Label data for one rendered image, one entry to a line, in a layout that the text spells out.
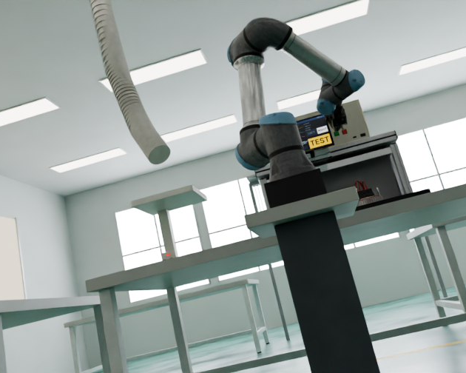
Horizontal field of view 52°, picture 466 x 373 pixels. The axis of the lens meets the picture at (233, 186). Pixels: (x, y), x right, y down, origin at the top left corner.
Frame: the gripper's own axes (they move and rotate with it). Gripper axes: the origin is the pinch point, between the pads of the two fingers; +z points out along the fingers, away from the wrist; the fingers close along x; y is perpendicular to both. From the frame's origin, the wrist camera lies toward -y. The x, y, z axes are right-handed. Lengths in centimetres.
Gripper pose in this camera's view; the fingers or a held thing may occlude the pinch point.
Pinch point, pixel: (336, 127)
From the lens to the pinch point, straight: 229.0
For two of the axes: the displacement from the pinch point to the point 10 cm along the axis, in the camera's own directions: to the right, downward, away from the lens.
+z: 2.6, 5.8, 7.7
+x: 9.6, -2.6, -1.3
